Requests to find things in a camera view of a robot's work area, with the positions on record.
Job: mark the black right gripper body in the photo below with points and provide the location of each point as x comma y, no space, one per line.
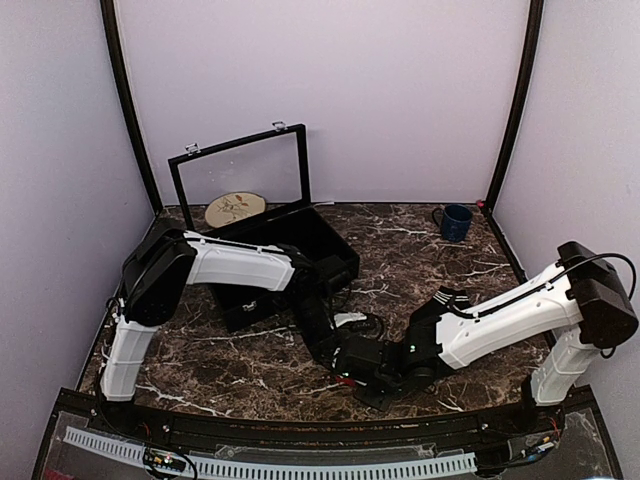
380,402

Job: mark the right black frame post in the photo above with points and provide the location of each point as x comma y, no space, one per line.
526,65

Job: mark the black striped sock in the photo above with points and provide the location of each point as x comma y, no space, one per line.
431,311

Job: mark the red white sock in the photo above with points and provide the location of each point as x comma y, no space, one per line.
351,382

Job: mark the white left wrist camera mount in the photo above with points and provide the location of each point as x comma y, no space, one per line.
341,319

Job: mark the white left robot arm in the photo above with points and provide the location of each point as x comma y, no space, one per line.
156,273

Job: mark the round beige decorated plate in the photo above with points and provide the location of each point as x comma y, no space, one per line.
233,207

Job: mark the dark blue mug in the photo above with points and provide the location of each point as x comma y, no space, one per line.
453,222

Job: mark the white slotted cable duct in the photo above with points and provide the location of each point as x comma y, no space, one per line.
246,463

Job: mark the black curved front rail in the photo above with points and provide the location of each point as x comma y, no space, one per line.
481,429

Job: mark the left black frame post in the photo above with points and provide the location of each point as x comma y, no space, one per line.
126,100

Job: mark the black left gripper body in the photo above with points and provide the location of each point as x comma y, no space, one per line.
310,329

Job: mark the black frame post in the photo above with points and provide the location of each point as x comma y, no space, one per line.
126,100
526,65

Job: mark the black glass-lid display case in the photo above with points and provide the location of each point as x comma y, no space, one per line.
273,164

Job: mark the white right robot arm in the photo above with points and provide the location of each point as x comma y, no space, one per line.
580,294

